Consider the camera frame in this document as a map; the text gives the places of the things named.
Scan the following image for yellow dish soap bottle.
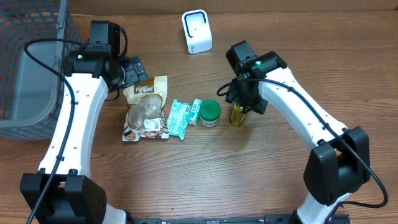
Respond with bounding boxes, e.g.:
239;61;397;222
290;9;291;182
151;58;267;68
229;102;245;127

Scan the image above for green lid jar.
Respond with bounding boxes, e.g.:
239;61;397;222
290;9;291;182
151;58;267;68
199;100;221;128

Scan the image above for brown Pantree snack bag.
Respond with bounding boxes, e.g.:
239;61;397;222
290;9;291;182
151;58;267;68
122;75;169;142

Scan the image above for small teal box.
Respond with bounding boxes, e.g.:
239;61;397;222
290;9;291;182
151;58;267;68
188;99;201;126

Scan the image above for green wet wipes pack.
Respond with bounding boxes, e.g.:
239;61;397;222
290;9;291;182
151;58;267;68
167;99;190;141

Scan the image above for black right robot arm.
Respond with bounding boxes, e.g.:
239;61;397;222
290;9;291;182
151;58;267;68
225;41;370;223

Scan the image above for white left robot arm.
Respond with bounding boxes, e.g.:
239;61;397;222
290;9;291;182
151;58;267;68
20;21;147;223

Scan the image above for white barcode scanner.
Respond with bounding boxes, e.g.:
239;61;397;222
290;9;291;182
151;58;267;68
182;9;213;54

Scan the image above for grey plastic mesh basket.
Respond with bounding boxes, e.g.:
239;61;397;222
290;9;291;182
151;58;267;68
1;0;81;140

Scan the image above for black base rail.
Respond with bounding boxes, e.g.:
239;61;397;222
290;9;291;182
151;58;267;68
130;213;352;224

